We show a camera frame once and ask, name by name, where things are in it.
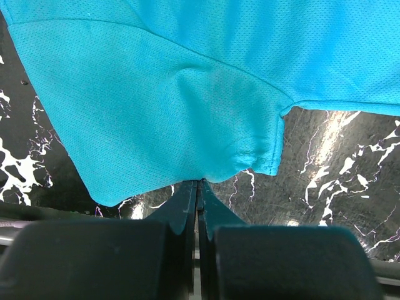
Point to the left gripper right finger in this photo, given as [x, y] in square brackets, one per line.
[242, 261]

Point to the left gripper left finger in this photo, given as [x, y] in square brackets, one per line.
[99, 258]

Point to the teal t shirt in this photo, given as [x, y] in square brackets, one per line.
[145, 94]

